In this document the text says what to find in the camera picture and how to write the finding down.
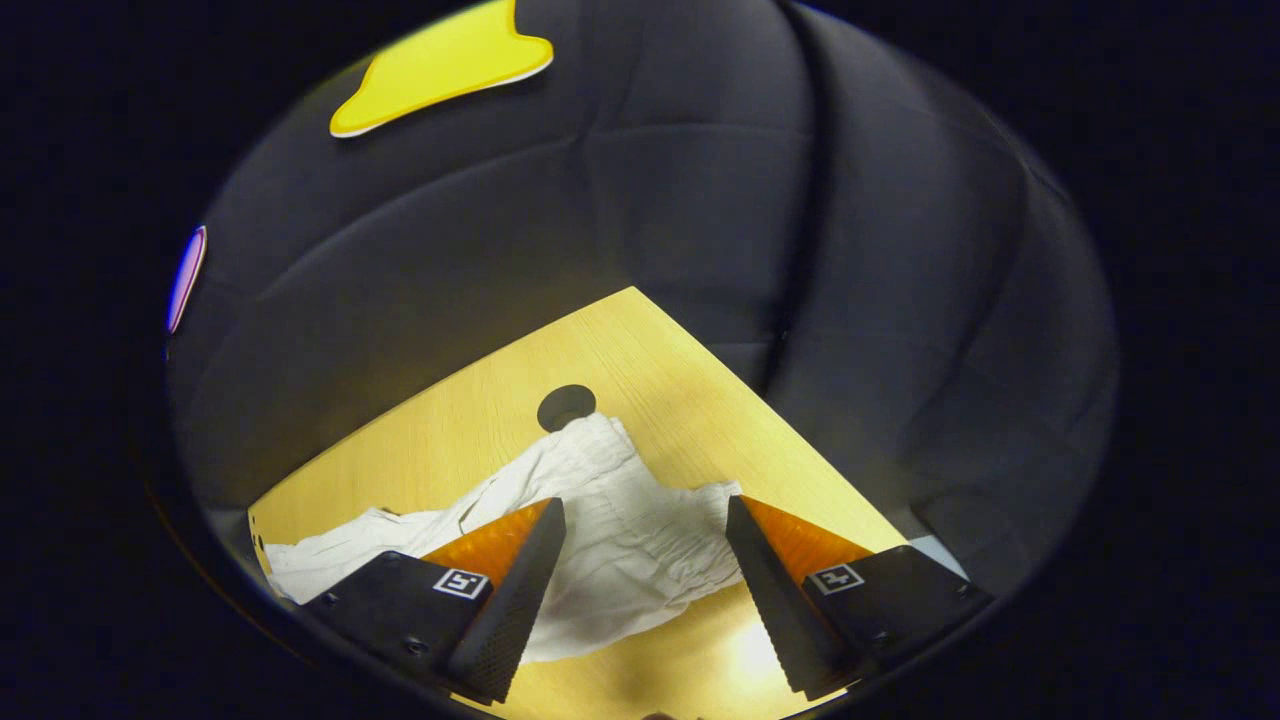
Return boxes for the black backdrop cloth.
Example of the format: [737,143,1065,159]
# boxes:
[163,0,1121,603]

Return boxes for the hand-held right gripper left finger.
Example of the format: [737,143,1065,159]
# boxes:
[298,497,568,705]

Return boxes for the white jeans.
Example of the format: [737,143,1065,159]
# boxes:
[264,411,747,665]

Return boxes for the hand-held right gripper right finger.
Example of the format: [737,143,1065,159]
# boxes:
[725,494,996,702]

